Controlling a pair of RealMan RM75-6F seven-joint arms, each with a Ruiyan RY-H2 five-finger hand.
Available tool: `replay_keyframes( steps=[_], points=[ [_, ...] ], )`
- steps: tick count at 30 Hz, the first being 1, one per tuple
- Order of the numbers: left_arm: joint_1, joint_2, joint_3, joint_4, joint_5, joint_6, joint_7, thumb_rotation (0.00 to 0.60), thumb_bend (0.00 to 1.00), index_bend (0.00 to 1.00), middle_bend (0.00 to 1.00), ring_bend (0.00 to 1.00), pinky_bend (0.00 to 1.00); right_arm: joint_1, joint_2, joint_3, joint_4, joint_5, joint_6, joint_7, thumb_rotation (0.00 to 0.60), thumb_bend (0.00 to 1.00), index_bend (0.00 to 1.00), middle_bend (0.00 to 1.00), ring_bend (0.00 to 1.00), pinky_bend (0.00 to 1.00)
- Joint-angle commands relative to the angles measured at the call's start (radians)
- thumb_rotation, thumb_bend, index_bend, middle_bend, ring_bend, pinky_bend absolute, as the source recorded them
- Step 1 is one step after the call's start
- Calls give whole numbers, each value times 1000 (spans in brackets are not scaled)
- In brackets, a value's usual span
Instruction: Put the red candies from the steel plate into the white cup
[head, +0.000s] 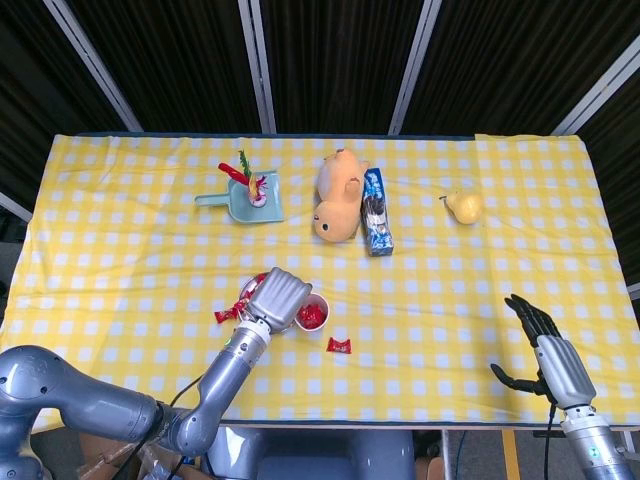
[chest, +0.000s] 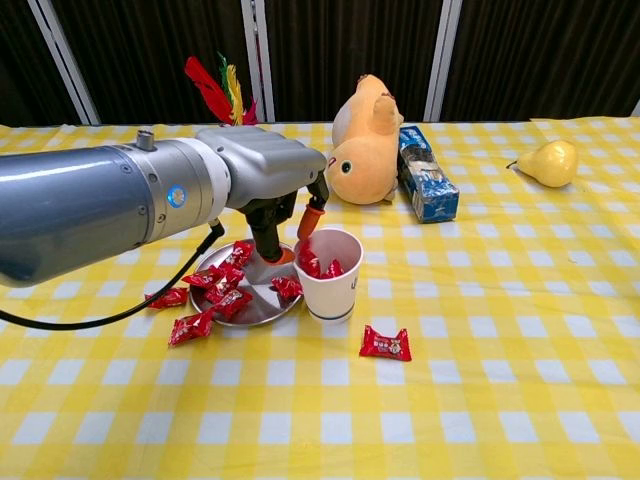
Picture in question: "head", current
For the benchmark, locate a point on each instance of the white paper cup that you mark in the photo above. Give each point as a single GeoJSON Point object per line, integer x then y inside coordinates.
{"type": "Point", "coordinates": [320, 299]}

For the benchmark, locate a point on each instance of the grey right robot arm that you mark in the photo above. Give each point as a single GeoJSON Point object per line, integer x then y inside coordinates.
{"type": "Point", "coordinates": [595, 450]}

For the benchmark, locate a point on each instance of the teal plastic dustpan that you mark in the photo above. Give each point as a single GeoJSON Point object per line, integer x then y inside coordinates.
{"type": "Point", "coordinates": [265, 212]}

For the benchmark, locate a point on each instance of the white table leg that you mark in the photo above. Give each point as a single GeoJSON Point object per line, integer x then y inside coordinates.
{"type": "Point", "coordinates": [444, 455]}

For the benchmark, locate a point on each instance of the round steel plate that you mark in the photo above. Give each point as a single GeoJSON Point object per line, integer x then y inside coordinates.
{"type": "Point", "coordinates": [246, 289]}

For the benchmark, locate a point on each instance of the yellow pear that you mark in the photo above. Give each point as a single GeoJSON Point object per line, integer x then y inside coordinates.
{"type": "Point", "coordinates": [467, 209]}

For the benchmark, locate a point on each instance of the brown cardboard box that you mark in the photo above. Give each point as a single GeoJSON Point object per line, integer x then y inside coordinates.
{"type": "Point", "coordinates": [100, 450]}

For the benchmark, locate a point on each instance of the yellow plush toy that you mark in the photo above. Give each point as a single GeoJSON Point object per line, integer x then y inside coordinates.
{"type": "Point", "coordinates": [335, 220]}

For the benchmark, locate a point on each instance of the yellow checkered tablecloth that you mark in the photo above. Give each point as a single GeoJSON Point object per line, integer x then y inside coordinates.
{"type": "Point", "coordinates": [150, 250]}
{"type": "Point", "coordinates": [550, 225]}

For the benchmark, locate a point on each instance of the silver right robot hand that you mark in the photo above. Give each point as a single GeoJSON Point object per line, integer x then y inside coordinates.
{"type": "Point", "coordinates": [562, 365]}

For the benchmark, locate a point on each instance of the blue-grey robot torso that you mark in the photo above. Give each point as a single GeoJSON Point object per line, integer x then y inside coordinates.
{"type": "Point", "coordinates": [325, 455]}

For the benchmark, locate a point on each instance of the blue cookie box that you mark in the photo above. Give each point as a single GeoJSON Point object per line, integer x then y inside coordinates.
{"type": "Point", "coordinates": [377, 235]}

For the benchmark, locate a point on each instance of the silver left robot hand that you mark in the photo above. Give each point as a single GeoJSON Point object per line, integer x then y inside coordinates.
{"type": "Point", "coordinates": [277, 300]}

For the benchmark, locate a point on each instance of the black pleated curtain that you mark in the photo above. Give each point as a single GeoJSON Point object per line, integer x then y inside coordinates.
{"type": "Point", "coordinates": [340, 50]}

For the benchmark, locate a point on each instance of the white metal frame post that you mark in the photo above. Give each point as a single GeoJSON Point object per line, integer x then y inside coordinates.
{"type": "Point", "coordinates": [414, 65]}
{"type": "Point", "coordinates": [258, 65]}
{"type": "Point", "coordinates": [15, 207]}
{"type": "Point", "coordinates": [600, 92]}
{"type": "Point", "coordinates": [93, 65]}
{"type": "Point", "coordinates": [635, 291]}

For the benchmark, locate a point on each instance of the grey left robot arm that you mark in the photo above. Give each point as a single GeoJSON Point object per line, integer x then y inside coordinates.
{"type": "Point", "coordinates": [225, 370]}

